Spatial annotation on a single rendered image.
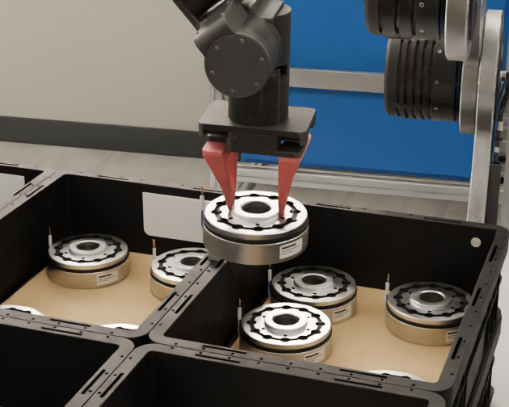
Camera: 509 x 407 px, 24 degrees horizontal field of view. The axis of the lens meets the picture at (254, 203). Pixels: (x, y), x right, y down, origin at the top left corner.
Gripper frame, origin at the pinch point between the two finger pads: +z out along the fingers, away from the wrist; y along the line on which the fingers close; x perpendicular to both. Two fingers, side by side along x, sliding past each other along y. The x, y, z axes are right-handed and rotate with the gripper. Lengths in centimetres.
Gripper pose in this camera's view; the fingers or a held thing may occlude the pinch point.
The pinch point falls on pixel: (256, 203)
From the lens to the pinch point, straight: 114.9
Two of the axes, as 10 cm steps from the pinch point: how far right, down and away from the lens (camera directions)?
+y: 9.8, 1.0, -1.8
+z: -0.1, 9.0, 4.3
